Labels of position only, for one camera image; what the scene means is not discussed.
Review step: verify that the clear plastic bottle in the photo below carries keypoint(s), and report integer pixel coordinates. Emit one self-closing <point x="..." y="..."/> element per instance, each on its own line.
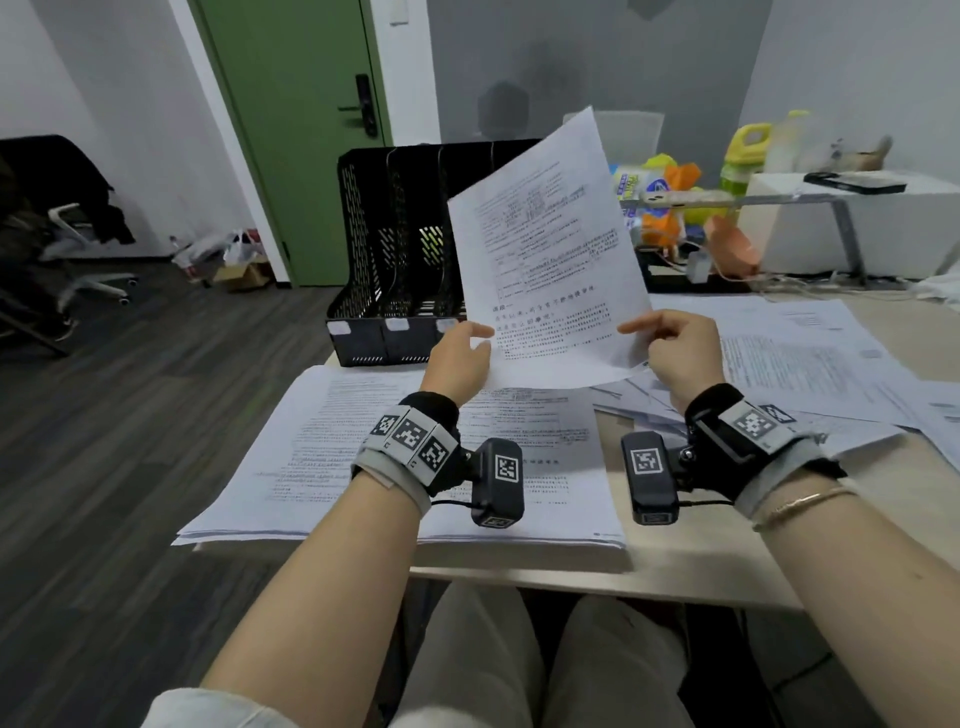
<point x="793" y="146"/>

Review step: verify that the grey metal stand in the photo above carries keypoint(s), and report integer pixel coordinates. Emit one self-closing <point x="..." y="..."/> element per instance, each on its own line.
<point x="844" y="225"/>

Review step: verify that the colourful packet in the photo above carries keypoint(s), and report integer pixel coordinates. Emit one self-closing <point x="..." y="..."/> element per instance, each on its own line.
<point x="634" y="184"/>

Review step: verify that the scattered pile of printed documents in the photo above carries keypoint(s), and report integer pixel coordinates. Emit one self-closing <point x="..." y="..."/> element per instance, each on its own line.
<point x="802" y="352"/>

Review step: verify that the white office chair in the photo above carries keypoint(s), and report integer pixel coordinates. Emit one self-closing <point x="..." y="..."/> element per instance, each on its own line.
<point x="86" y="281"/>

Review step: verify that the brown cardboard box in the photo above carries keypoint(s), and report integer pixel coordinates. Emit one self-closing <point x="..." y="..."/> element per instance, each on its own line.
<point x="244" y="276"/>

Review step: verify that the green door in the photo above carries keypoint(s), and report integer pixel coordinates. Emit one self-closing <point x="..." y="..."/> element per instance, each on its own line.
<point x="285" y="112"/>

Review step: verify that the white box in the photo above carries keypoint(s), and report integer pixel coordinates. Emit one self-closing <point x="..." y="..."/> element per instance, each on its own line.
<point x="907" y="225"/>

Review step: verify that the person's left forearm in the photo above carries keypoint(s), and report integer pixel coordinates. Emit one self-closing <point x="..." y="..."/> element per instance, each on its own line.
<point x="322" y="592"/>

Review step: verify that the white plastic bags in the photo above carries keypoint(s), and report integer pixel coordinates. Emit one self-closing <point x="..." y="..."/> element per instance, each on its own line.
<point x="214" y="247"/>

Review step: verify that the small white cup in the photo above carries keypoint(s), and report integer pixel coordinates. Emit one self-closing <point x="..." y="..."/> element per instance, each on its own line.
<point x="698" y="268"/>

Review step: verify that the person's left hand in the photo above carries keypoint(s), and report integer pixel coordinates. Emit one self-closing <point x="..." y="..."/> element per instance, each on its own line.
<point x="454" y="367"/>

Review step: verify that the black jacket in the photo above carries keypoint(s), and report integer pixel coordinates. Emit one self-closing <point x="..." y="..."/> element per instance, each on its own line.
<point x="52" y="172"/>

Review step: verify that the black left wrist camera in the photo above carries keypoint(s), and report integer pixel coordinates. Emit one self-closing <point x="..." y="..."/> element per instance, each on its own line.
<point x="499" y="480"/>

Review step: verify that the person's right forearm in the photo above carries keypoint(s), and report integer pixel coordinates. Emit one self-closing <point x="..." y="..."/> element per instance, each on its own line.
<point x="877" y="600"/>

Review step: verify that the person's right thumb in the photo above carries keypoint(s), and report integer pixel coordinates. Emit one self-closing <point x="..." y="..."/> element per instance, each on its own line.
<point x="651" y="322"/>

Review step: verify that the black smartphone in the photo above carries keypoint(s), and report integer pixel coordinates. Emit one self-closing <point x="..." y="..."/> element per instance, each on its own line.
<point x="855" y="182"/>

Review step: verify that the salmon plastic bowl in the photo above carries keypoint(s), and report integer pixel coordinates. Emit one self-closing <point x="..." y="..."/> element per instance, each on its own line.
<point x="731" y="244"/>

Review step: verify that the person's left thumb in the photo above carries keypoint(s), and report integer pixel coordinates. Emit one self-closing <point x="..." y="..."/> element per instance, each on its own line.
<point x="472" y="334"/>

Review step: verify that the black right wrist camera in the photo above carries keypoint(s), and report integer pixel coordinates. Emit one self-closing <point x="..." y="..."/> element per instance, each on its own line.
<point x="651" y="472"/>

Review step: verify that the printed white paper sheet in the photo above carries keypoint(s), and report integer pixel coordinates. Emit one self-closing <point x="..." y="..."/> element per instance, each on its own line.
<point x="551" y="255"/>

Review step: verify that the black mesh file organizer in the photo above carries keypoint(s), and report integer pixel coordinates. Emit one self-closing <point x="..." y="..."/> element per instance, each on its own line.
<point x="360" y="225"/>

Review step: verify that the person's right hand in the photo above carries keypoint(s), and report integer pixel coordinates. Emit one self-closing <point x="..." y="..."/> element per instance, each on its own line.
<point x="694" y="360"/>

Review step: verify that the white sleeve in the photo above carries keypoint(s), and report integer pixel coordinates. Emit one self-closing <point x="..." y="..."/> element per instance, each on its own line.
<point x="210" y="712"/>

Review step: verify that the yellow-green plastic jug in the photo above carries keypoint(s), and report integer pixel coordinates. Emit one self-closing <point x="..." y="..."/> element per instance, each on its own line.
<point x="744" y="161"/>

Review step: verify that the stack of printed papers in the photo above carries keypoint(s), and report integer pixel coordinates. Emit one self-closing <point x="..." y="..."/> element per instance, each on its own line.
<point x="337" y="450"/>

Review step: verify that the person's legs in beige trousers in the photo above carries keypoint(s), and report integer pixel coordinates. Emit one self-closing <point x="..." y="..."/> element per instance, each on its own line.
<point x="540" y="667"/>

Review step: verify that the orange plastic toy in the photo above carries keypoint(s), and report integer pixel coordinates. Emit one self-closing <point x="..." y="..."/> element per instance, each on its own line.
<point x="681" y="178"/>

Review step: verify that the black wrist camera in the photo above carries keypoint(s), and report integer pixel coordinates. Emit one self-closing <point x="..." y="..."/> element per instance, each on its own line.
<point x="499" y="480"/>
<point x="651" y="472"/>

